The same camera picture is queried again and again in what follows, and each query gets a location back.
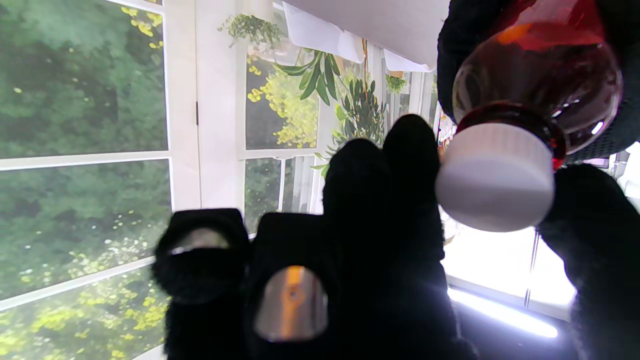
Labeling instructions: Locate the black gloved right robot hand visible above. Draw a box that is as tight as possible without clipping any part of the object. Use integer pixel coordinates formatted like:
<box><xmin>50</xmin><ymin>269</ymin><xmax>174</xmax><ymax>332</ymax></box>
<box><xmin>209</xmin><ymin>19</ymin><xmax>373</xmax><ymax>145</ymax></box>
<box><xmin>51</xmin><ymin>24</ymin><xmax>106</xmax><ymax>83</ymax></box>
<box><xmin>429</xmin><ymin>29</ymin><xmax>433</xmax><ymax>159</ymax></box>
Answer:
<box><xmin>152</xmin><ymin>114</ymin><xmax>640</xmax><ymax>360</ymax></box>

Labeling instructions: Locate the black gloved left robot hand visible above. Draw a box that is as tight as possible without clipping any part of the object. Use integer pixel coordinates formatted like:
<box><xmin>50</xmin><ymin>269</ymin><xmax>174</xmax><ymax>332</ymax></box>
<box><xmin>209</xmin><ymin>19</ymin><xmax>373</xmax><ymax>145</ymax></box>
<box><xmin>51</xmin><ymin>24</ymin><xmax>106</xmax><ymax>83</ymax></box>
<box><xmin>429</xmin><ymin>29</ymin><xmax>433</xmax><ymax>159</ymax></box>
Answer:
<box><xmin>437</xmin><ymin>0</ymin><xmax>640</xmax><ymax>162</ymax></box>

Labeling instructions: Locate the red transparent sample bottle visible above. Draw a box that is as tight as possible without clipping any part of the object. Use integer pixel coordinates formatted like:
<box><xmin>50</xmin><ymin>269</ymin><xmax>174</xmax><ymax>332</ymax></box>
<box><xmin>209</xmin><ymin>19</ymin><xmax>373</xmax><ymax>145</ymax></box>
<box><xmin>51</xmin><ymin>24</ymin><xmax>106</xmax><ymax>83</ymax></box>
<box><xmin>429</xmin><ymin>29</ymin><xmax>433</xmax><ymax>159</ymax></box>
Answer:
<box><xmin>451</xmin><ymin>0</ymin><xmax>623</xmax><ymax>171</ymax></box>

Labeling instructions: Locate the white ribbed bottle cap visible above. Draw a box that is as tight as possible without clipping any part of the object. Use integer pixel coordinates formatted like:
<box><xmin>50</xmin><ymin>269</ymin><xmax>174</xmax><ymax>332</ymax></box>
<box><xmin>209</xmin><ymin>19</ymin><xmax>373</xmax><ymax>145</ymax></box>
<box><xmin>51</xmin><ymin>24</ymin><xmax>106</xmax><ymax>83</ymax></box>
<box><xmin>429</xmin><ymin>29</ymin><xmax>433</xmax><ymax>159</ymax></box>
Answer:
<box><xmin>435</xmin><ymin>122</ymin><xmax>557</xmax><ymax>233</ymax></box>

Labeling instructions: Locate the ceiling light strip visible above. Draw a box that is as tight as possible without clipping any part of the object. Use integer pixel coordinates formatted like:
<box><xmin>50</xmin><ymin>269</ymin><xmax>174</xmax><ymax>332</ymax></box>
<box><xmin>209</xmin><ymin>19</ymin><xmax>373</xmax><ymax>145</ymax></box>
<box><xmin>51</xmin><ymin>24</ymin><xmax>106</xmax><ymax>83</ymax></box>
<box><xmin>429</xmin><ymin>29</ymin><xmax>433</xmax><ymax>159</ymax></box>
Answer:
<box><xmin>447</xmin><ymin>287</ymin><xmax>559</xmax><ymax>339</ymax></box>

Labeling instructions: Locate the printed garden window backdrop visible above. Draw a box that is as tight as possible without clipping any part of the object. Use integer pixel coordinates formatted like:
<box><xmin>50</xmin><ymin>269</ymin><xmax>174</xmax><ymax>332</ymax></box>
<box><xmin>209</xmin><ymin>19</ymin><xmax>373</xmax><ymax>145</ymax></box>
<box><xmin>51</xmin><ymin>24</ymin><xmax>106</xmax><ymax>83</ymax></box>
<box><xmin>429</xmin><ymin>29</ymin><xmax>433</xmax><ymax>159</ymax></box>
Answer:
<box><xmin>0</xmin><ymin>0</ymin><xmax>451</xmax><ymax>360</ymax></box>

